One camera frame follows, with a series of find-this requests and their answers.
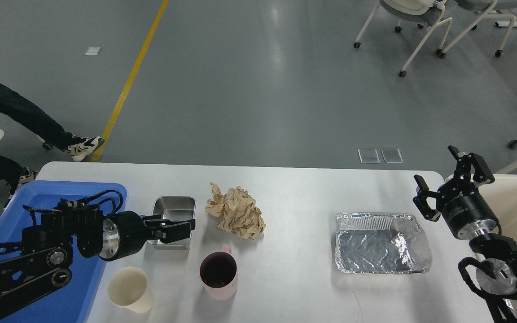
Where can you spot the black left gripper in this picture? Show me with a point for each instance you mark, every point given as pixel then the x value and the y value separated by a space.
pixel 125 233

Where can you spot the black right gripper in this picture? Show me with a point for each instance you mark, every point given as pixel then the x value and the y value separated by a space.
pixel 462 207

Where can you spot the stainless steel rectangular container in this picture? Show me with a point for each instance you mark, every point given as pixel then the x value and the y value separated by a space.
pixel 174 208

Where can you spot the pink mug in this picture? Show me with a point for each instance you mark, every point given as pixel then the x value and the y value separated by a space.
pixel 218 273

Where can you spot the cream paper cup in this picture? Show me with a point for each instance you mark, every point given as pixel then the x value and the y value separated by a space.
pixel 129 288

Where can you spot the aluminium foil tray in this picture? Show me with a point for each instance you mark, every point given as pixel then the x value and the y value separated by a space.
pixel 381 243

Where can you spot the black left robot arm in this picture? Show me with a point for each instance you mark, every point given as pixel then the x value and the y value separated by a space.
pixel 39 264

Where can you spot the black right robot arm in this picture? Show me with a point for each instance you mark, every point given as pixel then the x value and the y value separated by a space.
pixel 493 279

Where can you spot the crumpled brown paper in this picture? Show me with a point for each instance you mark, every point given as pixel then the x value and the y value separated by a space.
pixel 237 210

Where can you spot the white chair with grey seat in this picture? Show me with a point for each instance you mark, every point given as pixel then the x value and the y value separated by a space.
pixel 426 13

